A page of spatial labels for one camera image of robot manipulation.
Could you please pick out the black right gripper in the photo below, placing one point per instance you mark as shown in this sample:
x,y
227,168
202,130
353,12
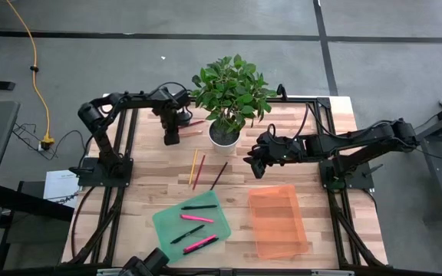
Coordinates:
x,y
282,151

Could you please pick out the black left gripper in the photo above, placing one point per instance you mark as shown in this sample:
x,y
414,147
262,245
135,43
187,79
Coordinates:
x,y
172,130

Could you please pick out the orange pencil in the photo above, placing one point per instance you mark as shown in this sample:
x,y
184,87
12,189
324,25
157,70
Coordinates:
x,y
192,133

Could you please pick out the red pencil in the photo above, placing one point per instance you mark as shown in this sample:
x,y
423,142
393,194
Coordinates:
x,y
198,123
199,171

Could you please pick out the black pen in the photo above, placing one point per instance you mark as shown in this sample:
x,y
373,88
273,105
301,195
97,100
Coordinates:
x,y
199,207
187,234
210,243

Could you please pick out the pink pen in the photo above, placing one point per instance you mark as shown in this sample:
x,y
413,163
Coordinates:
x,y
196,218
200,243

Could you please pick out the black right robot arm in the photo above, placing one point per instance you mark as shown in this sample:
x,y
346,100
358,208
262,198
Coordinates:
x,y
351,140

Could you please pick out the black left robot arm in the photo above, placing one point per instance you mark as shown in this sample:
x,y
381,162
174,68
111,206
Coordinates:
x,y
129,101

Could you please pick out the dark brown pencil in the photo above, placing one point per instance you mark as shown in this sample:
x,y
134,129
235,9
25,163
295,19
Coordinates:
x,y
220,176

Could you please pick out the yellow pencil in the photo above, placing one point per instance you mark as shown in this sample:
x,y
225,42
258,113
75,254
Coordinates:
x,y
193,166

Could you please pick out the green potted plant white pot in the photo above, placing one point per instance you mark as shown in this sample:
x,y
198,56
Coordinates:
x,y
232,92

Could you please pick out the black table clamp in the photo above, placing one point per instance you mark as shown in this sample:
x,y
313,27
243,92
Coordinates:
x,y
281,91

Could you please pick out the orange translucent plastic tray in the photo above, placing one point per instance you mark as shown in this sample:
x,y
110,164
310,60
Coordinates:
x,y
278,222

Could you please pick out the green translucent plastic tray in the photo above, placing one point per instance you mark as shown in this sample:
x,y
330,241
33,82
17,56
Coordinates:
x,y
167,230

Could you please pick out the white paper sheet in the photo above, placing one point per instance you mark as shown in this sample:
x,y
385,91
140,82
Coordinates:
x,y
58,186

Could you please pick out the black blocky device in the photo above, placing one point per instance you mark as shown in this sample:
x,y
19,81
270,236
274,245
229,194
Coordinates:
x,y
148,264

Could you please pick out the black metal table frame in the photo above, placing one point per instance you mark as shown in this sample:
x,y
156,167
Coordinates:
x,y
297,99

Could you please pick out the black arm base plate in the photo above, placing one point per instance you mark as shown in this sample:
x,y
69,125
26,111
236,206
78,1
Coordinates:
x,y
365,182
86,178

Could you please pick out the silver metal bracket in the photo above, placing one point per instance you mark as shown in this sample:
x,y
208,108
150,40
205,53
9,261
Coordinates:
x,y
107,272
332,273

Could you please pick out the dark grey desk frame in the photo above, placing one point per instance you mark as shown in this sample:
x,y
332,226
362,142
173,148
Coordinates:
x,y
437,172

